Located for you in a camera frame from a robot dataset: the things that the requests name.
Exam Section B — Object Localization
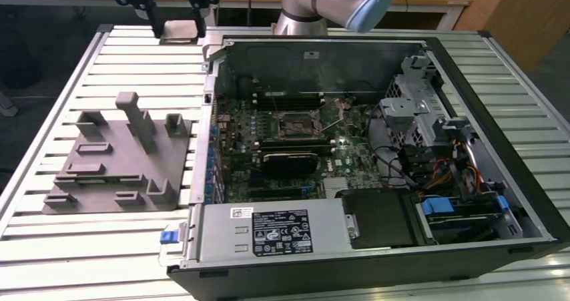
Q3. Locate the silver CPU chip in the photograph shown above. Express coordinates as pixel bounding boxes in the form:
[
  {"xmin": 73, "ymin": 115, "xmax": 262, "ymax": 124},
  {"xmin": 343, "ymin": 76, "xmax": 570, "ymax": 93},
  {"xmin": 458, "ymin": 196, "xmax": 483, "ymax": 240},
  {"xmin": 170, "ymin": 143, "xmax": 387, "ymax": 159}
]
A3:
[{"xmin": 159, "ymin": 20, "xmax": 200, "ymax": 45}]

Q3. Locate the CPU socket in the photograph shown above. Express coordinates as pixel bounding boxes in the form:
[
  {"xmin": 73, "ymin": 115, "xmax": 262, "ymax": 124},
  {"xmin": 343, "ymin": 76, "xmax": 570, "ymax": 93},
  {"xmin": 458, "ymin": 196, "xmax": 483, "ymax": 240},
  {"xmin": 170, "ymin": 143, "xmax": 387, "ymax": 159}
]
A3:
[{"xmin": 275, "ymin": 109, "xmax": 324, "ymax": 140}]

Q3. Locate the black RAM slot bank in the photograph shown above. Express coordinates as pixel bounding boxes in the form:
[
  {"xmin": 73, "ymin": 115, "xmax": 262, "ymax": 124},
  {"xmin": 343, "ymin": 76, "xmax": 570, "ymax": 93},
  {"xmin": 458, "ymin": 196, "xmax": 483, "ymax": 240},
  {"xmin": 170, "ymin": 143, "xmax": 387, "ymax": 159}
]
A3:
[
  {"xmin": 250, "ymin": 91, "xmax": 326, "ymax": 112},
  {"xmin": 256, "ymin": 139, "xmax": 334, "ymax": 158}
]

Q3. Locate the grey metal floor foot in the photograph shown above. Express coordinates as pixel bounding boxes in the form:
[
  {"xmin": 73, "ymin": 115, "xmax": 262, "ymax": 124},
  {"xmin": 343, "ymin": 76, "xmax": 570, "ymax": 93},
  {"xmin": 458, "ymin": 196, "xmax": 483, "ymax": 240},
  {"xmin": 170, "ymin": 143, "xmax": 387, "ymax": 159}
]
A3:
[{"xmin": 0, "ymin": 90, "xmax": 20, "ymax": 117}]

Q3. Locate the green motherboard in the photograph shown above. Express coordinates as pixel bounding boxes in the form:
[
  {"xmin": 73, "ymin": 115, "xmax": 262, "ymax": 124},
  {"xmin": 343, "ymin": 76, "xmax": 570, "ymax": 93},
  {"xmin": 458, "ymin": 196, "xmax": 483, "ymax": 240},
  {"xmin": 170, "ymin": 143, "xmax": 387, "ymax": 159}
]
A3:
[{"xmin": 212, "ymin": 95, "xmax": 402, "ymax": 204}]

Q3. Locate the grey plastic parts rack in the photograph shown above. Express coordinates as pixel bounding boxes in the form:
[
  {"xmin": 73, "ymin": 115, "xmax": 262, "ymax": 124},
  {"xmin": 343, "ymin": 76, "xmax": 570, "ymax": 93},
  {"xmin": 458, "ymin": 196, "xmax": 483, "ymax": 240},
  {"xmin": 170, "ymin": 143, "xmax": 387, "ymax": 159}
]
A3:
[{"xmin": 41, "ymin": 91, "xmax": 195, "ymax": 215}]

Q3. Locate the black graphics card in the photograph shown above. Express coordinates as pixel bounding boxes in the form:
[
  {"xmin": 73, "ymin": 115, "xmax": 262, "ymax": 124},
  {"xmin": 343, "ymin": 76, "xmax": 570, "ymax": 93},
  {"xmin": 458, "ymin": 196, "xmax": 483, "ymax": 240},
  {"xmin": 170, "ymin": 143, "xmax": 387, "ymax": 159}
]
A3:
[{"xmin": 260, "ymin": 152, "xmax": 320, "ymax": 177}]

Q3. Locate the grey metal drive cage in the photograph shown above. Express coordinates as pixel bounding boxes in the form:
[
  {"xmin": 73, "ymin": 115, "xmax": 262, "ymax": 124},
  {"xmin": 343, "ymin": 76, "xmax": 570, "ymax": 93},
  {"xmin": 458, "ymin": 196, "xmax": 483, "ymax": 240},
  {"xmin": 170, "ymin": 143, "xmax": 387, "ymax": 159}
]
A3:
[{"xmin": 378, "ymin": 55, "xmax": 481, "ymax": 148}]

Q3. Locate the small silver heat sink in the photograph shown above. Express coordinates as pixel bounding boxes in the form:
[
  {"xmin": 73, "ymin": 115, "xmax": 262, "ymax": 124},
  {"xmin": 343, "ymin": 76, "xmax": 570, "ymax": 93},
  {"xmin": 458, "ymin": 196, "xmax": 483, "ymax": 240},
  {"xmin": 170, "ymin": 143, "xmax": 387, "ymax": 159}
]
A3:
[{"xmin": 323, "ymin": 177, "xmax": 351, "ymax": 194}]

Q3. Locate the silver power supply unit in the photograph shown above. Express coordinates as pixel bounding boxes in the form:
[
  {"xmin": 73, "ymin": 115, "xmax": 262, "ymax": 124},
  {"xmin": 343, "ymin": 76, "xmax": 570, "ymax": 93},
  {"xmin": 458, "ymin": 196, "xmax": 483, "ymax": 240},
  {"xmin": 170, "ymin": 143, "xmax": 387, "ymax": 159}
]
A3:
[{"xmin": 195, "ymin": 202, "xmax": 360, "ymax": 264}]

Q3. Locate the wooden cabinet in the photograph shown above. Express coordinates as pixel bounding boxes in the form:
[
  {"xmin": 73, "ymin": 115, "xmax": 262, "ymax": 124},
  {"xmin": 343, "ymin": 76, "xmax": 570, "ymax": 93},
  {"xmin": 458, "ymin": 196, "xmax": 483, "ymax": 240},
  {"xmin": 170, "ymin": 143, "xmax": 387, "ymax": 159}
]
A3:
[{"xmin": 454, "ymin": 0, "xmax": 570, "ymax": 78}]

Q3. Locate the blue disk carrier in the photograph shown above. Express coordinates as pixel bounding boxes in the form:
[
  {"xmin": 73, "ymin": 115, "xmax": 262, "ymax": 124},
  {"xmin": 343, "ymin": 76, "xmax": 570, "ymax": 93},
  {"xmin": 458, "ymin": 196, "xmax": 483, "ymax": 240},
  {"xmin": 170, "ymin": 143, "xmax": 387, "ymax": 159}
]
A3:
[{"xmin": 421, "ymin": 197, "xmax": 455, "ymax": 219}]

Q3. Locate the black open PC case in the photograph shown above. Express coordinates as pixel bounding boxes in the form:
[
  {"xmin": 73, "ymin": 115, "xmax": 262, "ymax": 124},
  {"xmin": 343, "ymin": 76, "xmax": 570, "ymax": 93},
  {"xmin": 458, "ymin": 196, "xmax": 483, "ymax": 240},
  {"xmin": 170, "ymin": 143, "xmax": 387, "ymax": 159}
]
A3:
[{"xmin": 167, "ymin": 30, "xmax": 570, "ymax": 301}]

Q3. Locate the black disk drive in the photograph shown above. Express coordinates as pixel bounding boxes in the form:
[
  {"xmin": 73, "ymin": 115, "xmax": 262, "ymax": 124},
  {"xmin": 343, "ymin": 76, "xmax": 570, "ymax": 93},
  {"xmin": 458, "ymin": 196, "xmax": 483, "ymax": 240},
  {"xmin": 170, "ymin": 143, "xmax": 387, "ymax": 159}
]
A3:
[{"xmin": 427, "ymin": 214, "xmax": 501, "ymax": 242}]

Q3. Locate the grey case handle bracket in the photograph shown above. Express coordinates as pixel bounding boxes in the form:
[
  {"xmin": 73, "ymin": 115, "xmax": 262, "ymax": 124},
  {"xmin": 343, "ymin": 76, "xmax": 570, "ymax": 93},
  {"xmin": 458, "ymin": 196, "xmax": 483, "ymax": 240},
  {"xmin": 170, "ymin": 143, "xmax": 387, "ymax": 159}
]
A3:
[{"xmin": 202, "ymin": 35, "xmax": 228, "ymax": 63}]

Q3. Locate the coloured wire bundle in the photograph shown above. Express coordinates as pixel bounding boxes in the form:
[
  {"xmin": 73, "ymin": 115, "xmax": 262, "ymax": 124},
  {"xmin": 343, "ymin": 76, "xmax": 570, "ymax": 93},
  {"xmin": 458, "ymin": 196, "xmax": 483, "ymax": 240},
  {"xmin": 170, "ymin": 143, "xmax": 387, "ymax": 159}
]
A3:
[{"xmin": 417, "ymin": 157, "xmax": 485, "ymax": 197}]

